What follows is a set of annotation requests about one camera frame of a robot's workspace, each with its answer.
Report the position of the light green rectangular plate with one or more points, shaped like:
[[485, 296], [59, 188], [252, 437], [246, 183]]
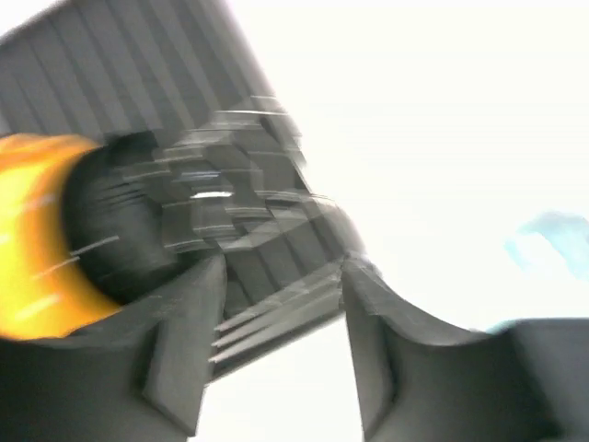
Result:
[[543, 273]]

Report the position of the metal wire dish rack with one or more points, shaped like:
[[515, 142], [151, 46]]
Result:
[[237, 187]]

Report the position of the black round plate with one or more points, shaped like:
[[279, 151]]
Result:
[[112, 224]]

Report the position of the black drip tray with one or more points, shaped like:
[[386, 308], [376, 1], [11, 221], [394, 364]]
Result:
[[105, 68]]

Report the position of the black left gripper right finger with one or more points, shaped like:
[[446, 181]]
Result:
[[421, 379]]

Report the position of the yellow polka dot plate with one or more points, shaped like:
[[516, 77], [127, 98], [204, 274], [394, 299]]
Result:
[[44, 293]]

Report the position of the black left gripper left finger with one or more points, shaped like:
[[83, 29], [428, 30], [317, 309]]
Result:
[[137, 375]]

